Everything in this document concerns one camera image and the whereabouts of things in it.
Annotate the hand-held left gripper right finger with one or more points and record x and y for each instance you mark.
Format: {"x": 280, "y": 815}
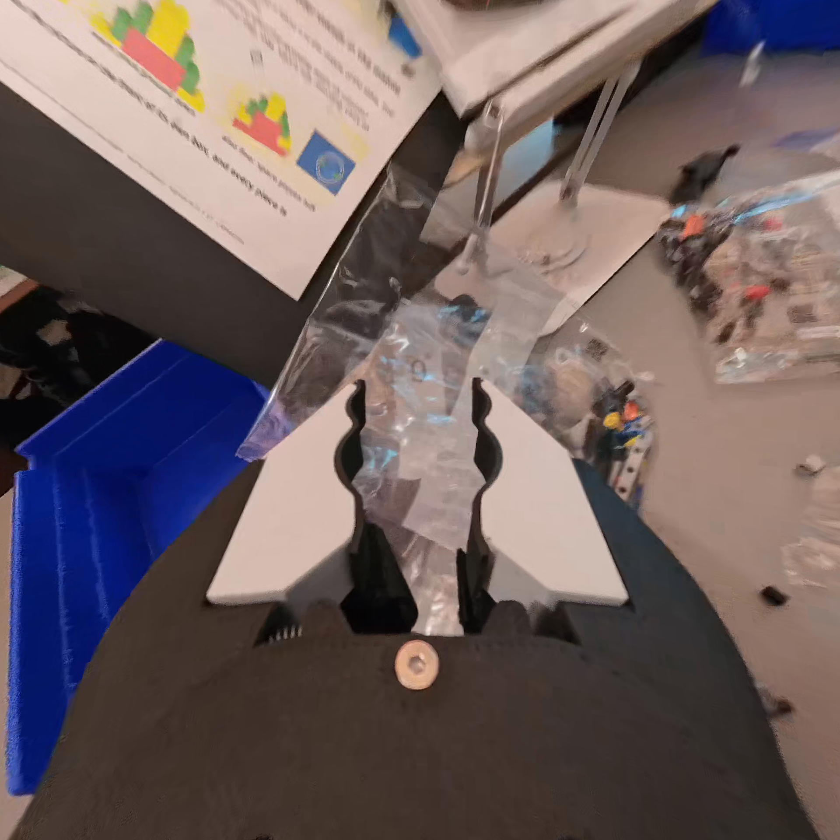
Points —
{"x": 551, "y": 525}

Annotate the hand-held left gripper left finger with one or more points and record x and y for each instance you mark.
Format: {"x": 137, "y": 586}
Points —
{"x": 289, "y": 525}

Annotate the large clear bag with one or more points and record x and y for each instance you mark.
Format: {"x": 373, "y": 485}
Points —
{"x": 420, "y": 459}

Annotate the small clear bag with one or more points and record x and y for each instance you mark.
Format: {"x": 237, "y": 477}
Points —
{"x": 814, "y": 544}

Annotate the tiny black lego piece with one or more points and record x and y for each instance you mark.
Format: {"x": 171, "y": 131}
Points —
{"x": 774, "y": 596}

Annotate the light grey lego piece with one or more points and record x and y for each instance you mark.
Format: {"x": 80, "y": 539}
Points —
{"x": 810, "y": 464}

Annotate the small black lego assembly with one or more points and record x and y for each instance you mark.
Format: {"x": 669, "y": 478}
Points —
{"x": 702, "y": 174}

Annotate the white book stand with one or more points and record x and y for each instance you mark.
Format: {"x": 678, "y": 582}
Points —
{"x": 610, "y": 223}

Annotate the clear bag of black red parts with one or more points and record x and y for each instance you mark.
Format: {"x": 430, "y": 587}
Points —
{"x": 741, "y": 282}

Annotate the black display board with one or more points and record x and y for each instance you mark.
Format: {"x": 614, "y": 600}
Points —
{"x": 98, "y": 229}

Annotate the white printed instruction sheet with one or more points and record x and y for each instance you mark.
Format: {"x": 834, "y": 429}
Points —
{"x": 229, "y": 164}

